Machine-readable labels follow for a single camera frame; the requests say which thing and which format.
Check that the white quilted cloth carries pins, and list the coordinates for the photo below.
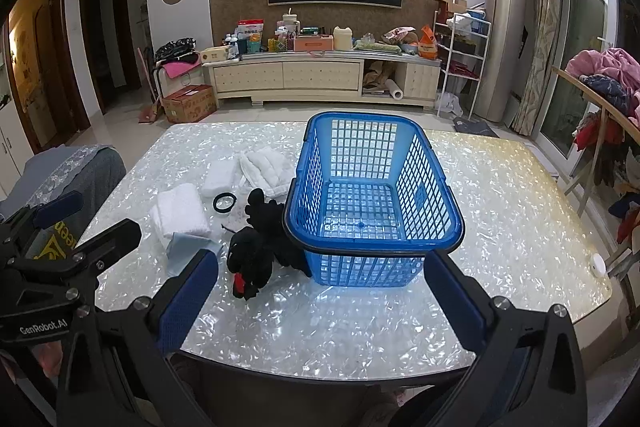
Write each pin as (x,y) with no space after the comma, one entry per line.
(268,170)

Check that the cream tv cabinet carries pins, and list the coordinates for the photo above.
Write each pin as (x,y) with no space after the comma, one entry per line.
(336,77)

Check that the white paper roll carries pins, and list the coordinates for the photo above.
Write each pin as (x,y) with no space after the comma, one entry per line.
(394,90)

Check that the blue plastic basket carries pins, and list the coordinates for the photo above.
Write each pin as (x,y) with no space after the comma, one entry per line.
(369,200)

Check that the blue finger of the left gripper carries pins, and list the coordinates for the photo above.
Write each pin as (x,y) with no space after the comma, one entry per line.
(112,244)
(64,206)

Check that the grey chair with cover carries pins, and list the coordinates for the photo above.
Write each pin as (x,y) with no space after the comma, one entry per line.
(94,171)

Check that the black plush toy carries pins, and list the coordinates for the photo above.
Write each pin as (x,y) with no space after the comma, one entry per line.
(254,249)

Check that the light blue cloth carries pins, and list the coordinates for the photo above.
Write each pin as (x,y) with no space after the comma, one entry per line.
(183,247)

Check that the pile of pink clothes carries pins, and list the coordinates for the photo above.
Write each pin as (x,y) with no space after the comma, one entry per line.
(613,73)

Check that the white round cap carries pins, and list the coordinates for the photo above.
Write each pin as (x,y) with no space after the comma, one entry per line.
(598,266)

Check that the tall air conditioner unit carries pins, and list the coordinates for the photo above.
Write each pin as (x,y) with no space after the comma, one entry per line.
(507,22)

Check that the cream plastic jug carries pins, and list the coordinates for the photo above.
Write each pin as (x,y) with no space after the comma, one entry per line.
(342,39)

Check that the dark bag on floor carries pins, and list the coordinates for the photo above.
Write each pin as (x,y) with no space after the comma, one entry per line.
(464,125)

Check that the cardboard box on floor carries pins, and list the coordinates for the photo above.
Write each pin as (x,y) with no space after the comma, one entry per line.
(189,104)

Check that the white towel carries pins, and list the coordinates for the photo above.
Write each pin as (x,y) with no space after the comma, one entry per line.
(179,211)

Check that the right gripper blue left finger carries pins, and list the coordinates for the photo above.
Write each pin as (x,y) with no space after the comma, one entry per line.
(180,300)

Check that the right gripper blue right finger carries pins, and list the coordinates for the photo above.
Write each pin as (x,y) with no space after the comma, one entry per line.
(462,300)

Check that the pink box on cabinet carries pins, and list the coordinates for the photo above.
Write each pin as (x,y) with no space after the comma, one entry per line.
(313,43)

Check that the white metal shelf rack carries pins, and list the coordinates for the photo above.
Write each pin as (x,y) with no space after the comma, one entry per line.
(462,41)

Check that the orange bag on cabinet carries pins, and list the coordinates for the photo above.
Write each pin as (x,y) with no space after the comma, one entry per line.
(427,45)

